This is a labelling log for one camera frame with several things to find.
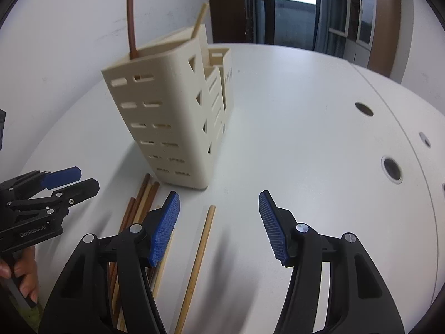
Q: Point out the blue-grey curtain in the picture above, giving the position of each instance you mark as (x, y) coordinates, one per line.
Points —
(321, 14)

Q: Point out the dark brown chopstick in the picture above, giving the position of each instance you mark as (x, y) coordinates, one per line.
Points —
(139, 195)
(128, 212)
(131, 17)

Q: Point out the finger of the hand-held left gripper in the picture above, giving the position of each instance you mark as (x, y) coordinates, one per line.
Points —
(81, 189)
(61, 176)

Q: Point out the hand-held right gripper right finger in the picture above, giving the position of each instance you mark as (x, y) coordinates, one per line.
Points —
(274, 229)

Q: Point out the light brown chopstick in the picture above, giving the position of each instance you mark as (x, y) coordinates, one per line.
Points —
(150, 198)

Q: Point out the person's left hand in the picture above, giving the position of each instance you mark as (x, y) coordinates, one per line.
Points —
(29, 271)

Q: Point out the white window sash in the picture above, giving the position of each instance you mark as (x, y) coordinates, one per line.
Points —
(339, 7)

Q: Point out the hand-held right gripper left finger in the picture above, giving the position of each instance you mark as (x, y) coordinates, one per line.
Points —
(165, 229)

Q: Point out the dark framed window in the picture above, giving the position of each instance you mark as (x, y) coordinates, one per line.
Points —
(293, 17)

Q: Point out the beige slotted utensil holder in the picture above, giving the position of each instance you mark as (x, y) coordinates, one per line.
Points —
(167, 111)

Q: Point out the light bamboo chopstick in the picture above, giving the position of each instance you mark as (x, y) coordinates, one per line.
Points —
(160, 278)
(200, 19)
(196, 271)

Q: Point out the dark brown wooden door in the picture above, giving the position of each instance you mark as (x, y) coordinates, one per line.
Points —
(226, 7)

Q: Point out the wooden glass-door cabinet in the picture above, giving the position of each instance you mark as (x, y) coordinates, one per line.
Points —
(382, 24)

